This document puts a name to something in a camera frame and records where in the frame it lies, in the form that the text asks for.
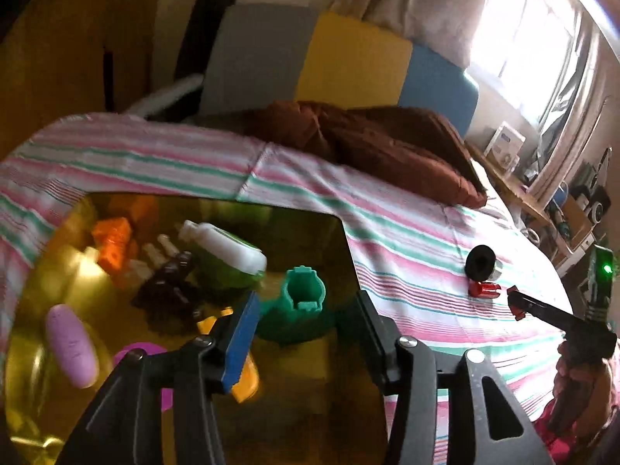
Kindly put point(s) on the white chair armrest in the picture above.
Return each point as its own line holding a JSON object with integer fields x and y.
{"x": 164, "y": 94}

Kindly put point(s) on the black round speaker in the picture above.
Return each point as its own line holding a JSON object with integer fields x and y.
{"x": 598, "y": 206}

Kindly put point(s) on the cream hanging cloth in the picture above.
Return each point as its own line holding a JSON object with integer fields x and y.
{"x": 426, "y": 5}

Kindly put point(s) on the blue round appliance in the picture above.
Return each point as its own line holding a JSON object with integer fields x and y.
{"x": 559, "y": 197}

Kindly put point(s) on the magenta perforated plastic toy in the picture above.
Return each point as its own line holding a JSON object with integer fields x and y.
{"x": 140, "y": 348}

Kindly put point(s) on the blue headboard panel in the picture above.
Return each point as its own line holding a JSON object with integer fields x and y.
{"x": 436, "y": 87}

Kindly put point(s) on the yellow transparent bin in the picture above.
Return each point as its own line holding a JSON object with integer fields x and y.
{"x": 310, "y": 397}

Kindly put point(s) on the dark brown plastic toy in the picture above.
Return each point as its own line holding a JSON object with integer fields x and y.
{"x": 167, "y": 286}

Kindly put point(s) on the white shelf unit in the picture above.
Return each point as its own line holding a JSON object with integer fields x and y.
{"x": 576, "y": 247}

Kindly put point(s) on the black grey cylinder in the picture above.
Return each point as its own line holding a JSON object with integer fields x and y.
{"x": 479, "y": 261}

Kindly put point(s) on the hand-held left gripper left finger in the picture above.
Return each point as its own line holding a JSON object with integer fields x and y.
{"x": 244, "y": 339}

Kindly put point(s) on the red plastic piece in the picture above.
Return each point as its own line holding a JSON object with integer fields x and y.
{"x": 484, "y": 288}
{"x": 514, "y": 302}

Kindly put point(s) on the orange plastic block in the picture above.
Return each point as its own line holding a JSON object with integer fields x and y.
{"x": 114, "y": 247}

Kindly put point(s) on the grey headboard panel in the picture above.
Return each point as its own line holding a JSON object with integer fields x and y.
{"x": 256, "y": 58}

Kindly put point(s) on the patterned curtain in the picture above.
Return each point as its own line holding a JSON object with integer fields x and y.
{"x": 581, "y": 106}

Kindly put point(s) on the window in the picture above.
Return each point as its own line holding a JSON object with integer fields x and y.
{"x": 528, "y": 34}

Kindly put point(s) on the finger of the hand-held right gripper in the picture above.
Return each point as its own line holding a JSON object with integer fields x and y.
{"x": 552, "y": 312}

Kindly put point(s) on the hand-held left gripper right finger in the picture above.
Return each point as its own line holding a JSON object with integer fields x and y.
{"x": 373, "y": 344}

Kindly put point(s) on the person's right hand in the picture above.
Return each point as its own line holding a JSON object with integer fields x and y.
{"x": 603, "y": 397}

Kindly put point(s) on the white plastic piece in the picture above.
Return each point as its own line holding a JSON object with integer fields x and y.
{"x": 162, "y": 244}
{"x": 133, "y": 271}

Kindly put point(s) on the purple egg-shaped perforated shell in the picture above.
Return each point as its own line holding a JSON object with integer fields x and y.
{"x": 72, "y": 344}

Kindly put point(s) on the wooden desk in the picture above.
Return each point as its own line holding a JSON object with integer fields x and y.
{"x": 525, "y": 198}

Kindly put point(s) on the white carton box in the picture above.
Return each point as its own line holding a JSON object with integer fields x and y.
{"x": 503, "y": 143}

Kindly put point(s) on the brown blanket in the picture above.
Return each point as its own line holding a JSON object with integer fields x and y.
{"x": 387, "y": 145}

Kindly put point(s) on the black chair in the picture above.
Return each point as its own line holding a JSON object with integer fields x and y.
{"x": 203, "y": 34}

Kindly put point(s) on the white green plastic toy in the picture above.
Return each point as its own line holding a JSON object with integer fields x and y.
{"x": 227, "y": 252}

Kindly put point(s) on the orange plastic toy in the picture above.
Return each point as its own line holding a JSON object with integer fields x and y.
{"x": 247, "y": 380}

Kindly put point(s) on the wooden wardrobe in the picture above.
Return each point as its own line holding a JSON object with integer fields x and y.
{"x": 72, "y": 58}

